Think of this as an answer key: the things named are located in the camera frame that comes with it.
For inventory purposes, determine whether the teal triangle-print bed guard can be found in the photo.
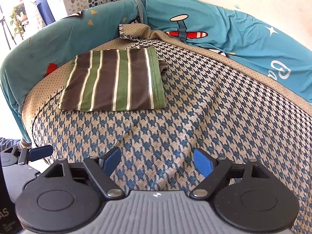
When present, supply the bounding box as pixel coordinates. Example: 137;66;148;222
0;0;147;145

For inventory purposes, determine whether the black tripod stand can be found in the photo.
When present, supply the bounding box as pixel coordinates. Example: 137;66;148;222
0;16;15;50

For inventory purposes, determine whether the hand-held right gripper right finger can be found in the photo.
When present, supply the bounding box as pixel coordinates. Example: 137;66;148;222
190;148;274;199

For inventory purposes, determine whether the blue beige houndstooth mat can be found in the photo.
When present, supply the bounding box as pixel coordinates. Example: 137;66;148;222
21;24;312;234

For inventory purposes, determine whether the green grey striped t-shirt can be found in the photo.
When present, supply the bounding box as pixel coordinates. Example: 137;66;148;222
58;46;169;112

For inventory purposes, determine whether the green potted plant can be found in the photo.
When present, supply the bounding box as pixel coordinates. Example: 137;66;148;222
9;4;28;41

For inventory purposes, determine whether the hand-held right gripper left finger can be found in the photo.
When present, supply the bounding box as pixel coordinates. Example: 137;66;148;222
40;147;125;199

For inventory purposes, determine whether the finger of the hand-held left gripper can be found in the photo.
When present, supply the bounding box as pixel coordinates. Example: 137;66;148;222
18;144;54;165

